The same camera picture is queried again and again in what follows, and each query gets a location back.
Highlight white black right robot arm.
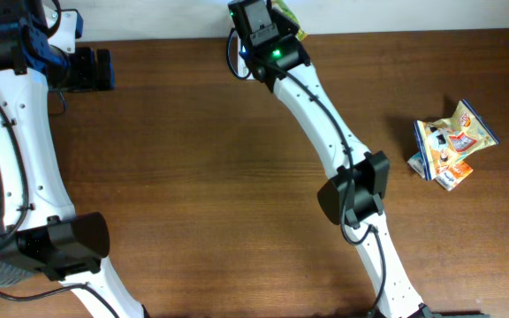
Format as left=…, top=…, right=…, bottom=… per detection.
left=228, top=0, right=433, bottom=317

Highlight green yellow juice carton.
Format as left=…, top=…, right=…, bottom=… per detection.
left=271, top=0, right=308, bottom=42

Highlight yellow snack bag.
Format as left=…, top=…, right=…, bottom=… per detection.
left=414, top=99, right=500, bottom=181

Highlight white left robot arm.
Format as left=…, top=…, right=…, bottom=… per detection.
left=0, top=1, right=148, bottom=317

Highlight teal tissue pack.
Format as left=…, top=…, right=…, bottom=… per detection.
left=407, top=152, right=425, bottom=178

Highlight black right camera cable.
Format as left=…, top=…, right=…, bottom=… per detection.
left=225, top=26, right=254, bottom=81

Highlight orange tissue pack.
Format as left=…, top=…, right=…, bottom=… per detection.
left=435, top=161, right=474, bottom=191

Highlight white barcode scanner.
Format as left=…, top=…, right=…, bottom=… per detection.
left=236, top=38, right=254, bottom=80

